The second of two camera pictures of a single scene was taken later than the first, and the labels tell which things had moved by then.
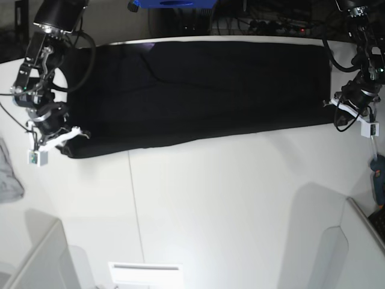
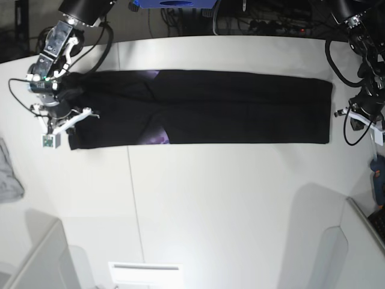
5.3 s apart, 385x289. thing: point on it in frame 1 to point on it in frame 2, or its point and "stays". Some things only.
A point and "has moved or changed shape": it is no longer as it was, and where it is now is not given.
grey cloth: [11, 188] stays
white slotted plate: [147, 273] stays
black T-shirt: [148, 95] has moved or changed shape
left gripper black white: [357, 98] to [363, 111]
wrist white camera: [369, 129] to [378, 135]
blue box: [175, 4] stays
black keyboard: [377, 220] stays
